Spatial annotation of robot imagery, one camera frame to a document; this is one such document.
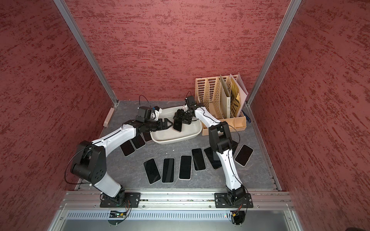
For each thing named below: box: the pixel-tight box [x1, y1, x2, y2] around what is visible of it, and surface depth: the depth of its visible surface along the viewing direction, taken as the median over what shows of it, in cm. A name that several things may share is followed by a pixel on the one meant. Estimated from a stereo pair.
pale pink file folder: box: [229, 72, 249, 117], surface depth 91 cm
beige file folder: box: [219, 74, 231, 119], surface depth 89 cm
